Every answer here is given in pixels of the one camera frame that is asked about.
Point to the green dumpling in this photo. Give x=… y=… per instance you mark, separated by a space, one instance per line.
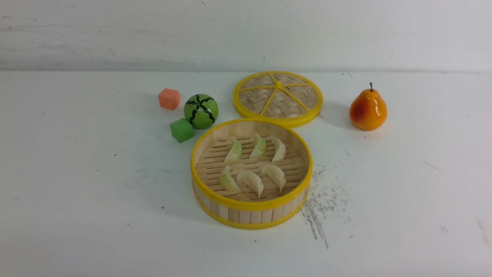
x=227 y=181
x=235 y=152
x=259 y=146

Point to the white dumpling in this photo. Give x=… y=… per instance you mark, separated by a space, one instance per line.
x=279 y=149
x=276 y=174
x=252 y=180

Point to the yellow bamboo steamer tray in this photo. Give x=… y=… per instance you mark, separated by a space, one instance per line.
x=244 y=210

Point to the yellow bamboo steamer lid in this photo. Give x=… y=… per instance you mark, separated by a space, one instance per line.
x=278 y=97

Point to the green toy watermelon ball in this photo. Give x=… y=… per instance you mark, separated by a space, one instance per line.
x=201 y=111

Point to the green foam cube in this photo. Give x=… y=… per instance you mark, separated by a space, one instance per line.
x=182 y=130

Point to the orange foam cube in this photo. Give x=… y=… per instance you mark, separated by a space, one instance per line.
x=169 y=99

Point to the orange toy pear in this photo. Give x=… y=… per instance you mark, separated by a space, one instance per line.
x=368 y=111

